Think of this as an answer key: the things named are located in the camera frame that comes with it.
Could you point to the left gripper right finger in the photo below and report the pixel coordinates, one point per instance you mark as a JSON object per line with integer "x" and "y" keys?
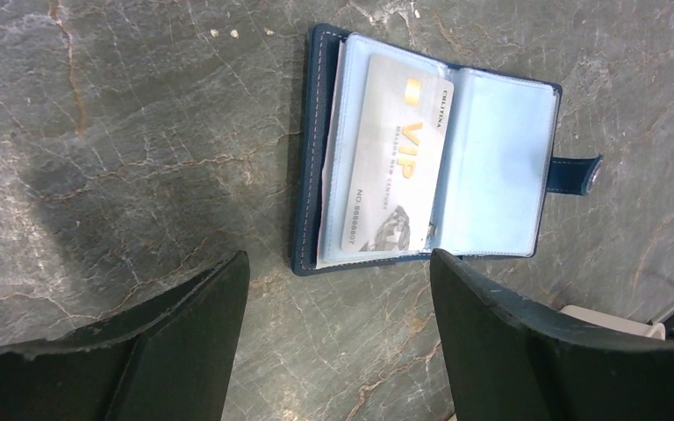
{"x": 511, "y": 358}

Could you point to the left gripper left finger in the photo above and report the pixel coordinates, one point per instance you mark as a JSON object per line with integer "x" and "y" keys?
{"x": 169, "y": 358}

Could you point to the white plastic tray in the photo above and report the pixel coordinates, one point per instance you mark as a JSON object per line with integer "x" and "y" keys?
{"x": 656, "y": 331}

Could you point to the silver VIP credit card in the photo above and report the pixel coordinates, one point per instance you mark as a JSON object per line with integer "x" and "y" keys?
{"x": 397, "y": 160}

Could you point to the navy blue card holder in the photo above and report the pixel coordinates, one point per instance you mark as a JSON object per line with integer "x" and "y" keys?
{"x": 497, "y": 164}

